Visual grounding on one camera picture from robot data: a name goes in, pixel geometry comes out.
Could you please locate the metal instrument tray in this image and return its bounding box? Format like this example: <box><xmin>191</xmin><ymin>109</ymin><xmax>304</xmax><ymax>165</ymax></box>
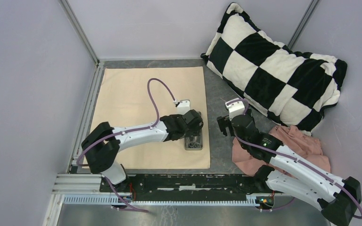
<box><xmin>184</xmin><ymin>129</ymin><xmax>203</xmax><ymax>151</ymax></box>

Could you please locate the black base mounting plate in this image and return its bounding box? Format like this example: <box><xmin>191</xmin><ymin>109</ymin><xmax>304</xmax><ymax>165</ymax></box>
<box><xmin>115</xmin><ymin>174</ymin><xmax>273</xmax><ymax>202</ymax></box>

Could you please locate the beige cloth wrap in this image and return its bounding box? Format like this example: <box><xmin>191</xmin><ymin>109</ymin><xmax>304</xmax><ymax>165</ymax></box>
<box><xmin>91</xmin><ymin>66</ymin><xmax>210</xmax><ymax>170</ymax></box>

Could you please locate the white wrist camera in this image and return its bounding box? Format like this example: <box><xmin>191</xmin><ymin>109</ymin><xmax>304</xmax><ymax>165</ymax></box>
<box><xmin>225</xmin><ymin>98</ymin><xmax>249</xmax><ymax>121</ymax></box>
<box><xmin>173</xmin><ymin>99</ymin><xmax>190</xmax><ymax>115</ymax></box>

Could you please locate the black white checkered pillow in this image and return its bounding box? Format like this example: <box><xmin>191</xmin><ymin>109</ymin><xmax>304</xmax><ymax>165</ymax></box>
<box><xmin>201</xmin><ymin>2</ymin><xmax>347</xmax><ymax>135</ymax></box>

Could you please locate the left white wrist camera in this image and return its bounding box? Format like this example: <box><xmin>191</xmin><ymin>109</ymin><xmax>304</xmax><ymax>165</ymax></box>
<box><xmin>173</xmin><ymin>99</ymin><xmax>190</xmax><ymax>115</ymax></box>

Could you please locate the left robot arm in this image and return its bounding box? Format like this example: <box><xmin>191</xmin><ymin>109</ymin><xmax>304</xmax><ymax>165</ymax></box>
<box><xmin>81</xmin><ymin>110</ymin><xmax>204</xmax><ymax>192</ymax></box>

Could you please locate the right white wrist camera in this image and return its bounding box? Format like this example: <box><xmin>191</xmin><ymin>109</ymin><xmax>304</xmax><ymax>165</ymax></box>
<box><xmin>225</xmin><ymin>98</ymin><xmax>249</xmax><ymax>121</ymax></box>

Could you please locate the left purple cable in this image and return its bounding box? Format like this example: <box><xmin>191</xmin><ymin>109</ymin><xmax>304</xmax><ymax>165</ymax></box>
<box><xmin>76</xmin><ymin>78</ymin><xmax>180</xmax><ymax>213</ymax></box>

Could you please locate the pink crumpled cloth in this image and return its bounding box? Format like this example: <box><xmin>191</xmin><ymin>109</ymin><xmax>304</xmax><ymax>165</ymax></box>
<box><xmin>232</xmin><ymin>125</ymin><xmax>331</xmax><ymax>176</ymax></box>

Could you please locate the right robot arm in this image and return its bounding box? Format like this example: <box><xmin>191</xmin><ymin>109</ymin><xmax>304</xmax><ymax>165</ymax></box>
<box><xmin>217</xmin><ymin>114</ymin><xmax>362</xmax><ymax>226</ymax></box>

